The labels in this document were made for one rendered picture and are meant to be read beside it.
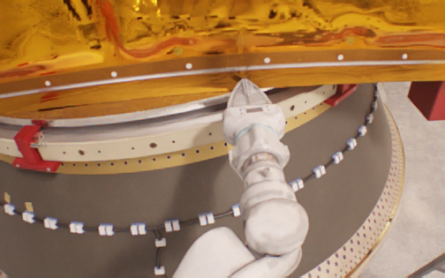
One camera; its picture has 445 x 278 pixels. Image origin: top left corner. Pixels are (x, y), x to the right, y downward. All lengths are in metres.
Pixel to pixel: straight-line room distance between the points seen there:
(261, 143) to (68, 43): 0.40
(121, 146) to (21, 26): 0.30
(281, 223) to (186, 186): 0.42
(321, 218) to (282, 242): 0.60
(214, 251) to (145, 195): 0.42
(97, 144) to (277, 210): 0.42
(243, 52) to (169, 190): 0.34
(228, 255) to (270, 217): 0.06
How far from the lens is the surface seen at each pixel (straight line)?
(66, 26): 0.64
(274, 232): 0.35
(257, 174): 0.43
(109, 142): 0.66
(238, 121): 0.51
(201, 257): 0.36
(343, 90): 0.85
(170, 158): 0.72
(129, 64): 0.67
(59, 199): 0.85
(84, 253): 0.88
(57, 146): 0.72
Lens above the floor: 2.10
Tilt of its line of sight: 39 degrees down
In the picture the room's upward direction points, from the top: 5 degrees counter-clockwise
